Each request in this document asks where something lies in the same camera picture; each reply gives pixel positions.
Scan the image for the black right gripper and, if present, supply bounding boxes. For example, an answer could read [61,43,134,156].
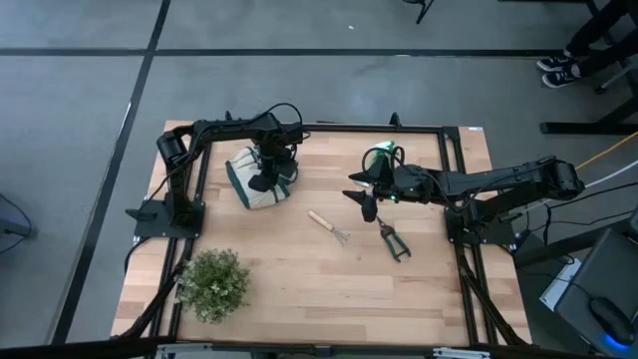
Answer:
[341,162,431,205]

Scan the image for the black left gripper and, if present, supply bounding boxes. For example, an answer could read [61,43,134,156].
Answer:
[247,133,301,194]

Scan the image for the beige green gardening bag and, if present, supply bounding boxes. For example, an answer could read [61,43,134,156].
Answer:
[224,146,300,210]

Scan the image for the wooden handle hand rake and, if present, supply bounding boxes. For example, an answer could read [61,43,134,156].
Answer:
[307,209,351,246]

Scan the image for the small green potted plant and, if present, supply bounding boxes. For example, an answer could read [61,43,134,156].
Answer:
[173,247,252,325]

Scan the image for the black chair base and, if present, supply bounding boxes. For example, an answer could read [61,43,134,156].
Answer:
[401,0,436,25]

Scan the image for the person's shoe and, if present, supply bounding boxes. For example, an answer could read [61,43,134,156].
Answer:
[536,52,575,73]
[541,66,582,90]

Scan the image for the black rig bar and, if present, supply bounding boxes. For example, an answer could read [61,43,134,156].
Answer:
[0,336,638,359]

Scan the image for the grey chair leg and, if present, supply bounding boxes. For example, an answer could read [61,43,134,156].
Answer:
[594,60,638,96]

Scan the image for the person's leg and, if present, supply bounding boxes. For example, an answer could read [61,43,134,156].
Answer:
[565,0,635,57]
[577,28,638,79]

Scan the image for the black computer mouse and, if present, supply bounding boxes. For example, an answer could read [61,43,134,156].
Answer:
[589,296,637,346]

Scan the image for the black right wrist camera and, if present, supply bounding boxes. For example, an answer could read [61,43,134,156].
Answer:
[360,195,379,223]

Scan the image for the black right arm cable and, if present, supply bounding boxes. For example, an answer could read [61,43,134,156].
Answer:
[360,145,406,177]

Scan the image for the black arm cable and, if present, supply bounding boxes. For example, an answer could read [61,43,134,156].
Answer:
[248,102,304,132]
[360,145,406,177]

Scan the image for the green handle pruning shears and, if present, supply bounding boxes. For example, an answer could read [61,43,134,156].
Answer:
[376,216,413,264]

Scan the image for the black aluminium table frame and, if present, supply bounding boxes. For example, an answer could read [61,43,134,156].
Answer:
[112,112,532,348]

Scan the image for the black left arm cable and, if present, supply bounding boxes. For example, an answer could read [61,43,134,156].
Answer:
[248,102,304,132]

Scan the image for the black floor cable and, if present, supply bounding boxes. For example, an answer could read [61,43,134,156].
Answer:
[541,180,638,246]

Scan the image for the black desk frame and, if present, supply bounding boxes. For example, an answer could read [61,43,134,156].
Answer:
[539,0,638,136]

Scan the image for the yellow cable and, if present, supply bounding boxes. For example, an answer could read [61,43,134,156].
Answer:
[575,131,638,172]

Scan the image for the white cable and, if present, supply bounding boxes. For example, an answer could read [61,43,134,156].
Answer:
[582,160,638,189]

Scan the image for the dark object with cable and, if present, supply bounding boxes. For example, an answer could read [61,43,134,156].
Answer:
[0,192,34,253]

